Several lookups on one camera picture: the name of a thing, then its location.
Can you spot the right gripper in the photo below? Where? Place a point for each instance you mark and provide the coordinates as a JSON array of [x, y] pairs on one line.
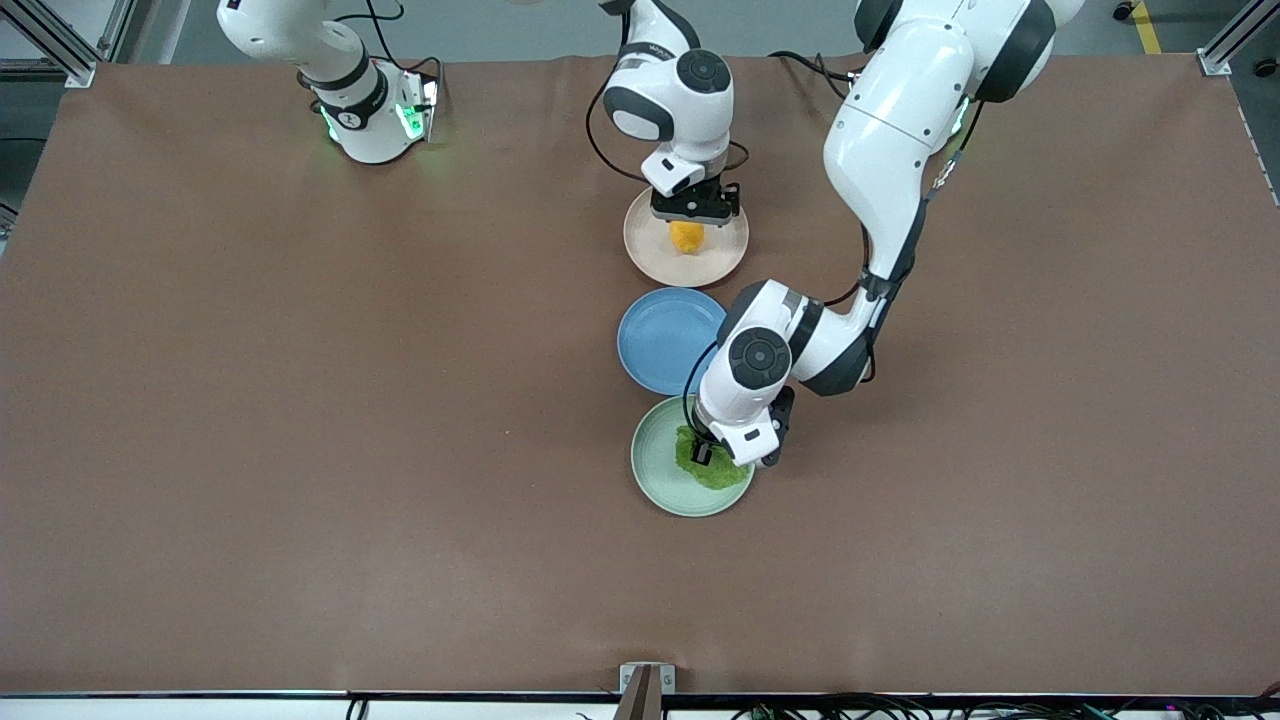
[[693, 208]]

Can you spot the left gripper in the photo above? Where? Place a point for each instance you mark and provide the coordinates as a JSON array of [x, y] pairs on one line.
[[704, 452]]

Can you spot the yellow lemon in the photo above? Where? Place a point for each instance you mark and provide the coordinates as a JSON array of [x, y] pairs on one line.
[[687, 238]]

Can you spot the green lettuce leaf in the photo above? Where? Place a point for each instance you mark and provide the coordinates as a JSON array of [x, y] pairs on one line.
[[718, 476]]

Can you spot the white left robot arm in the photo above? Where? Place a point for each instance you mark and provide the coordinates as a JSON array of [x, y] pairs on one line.
[[890, 140]]

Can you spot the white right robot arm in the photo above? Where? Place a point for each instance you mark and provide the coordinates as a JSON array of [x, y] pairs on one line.
[[350, 100]]

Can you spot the beige round plate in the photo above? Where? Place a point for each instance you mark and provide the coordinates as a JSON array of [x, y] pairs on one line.
[[725, 258]]

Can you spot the pale green round plate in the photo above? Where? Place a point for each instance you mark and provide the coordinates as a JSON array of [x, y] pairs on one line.
[[655, 470]]

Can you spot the blue round plate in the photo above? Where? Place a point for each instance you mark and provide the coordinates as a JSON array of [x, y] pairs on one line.
[[660, 342]]

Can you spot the black caster wheel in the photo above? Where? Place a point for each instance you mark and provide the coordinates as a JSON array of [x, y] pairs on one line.
[[1126, 10], [1266, 68]]

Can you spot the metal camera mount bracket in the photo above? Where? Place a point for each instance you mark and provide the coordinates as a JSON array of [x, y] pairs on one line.
[[646, 688]]

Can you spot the metal arm base connector bracket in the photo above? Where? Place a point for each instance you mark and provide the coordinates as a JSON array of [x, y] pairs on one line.
[[418, 105]]

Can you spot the aluminium frame profile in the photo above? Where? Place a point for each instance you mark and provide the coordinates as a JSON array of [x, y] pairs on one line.
[[65, 45], [1235, 35]]

